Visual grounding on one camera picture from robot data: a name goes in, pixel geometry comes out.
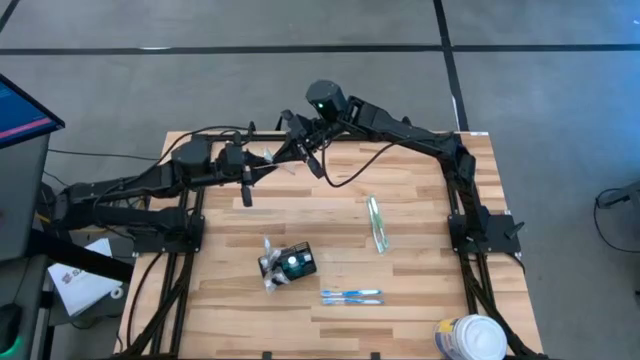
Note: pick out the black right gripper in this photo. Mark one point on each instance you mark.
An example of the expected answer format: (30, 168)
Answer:
(307, 140)

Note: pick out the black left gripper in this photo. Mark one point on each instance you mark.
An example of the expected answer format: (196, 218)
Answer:
(232, 160)

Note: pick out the orange white toothbrush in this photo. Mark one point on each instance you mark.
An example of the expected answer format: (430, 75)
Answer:
(287, 162)

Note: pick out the purple white toothbrush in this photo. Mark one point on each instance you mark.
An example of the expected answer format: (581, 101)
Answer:
(275, 257)

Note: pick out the green white toothbrush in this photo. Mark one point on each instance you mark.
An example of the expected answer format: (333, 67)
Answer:
(381, 225)
(374, 220)
(277, 276)

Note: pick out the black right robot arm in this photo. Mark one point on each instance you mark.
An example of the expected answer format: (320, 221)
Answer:
(400, 130)

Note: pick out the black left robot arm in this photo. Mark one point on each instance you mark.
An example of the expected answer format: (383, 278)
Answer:
(125, 187)

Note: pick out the black table clamp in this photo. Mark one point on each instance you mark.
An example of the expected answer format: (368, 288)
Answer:
(279, 125)
(251, 131)
(407, 120)

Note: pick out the white corner sticker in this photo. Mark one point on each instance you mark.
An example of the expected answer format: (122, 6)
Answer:
(479, 133)

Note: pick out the white tape roll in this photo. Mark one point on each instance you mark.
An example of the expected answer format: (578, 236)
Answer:
(112, 292)

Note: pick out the black desk beam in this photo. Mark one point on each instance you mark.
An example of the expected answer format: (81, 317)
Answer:
(75, 255)

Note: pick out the white printed booklet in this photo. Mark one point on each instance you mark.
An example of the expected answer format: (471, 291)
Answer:
(80, 287)

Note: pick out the blue screen monitor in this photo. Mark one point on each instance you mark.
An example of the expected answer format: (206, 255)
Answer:
(20, 115)

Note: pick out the white lidded tub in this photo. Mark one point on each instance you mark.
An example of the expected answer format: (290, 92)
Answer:
(475, 340)

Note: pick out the black device with light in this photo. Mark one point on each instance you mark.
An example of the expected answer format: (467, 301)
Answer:
(10, 325)

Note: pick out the black metal table frame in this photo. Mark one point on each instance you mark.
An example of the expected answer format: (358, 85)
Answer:
(345, 137)

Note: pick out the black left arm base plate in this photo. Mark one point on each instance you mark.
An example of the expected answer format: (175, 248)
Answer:
(150, 245)

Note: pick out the black frame bracket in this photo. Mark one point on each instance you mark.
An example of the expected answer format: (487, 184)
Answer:
(267, 356)

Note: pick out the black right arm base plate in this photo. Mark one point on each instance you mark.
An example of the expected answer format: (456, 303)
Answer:
(505, 245)

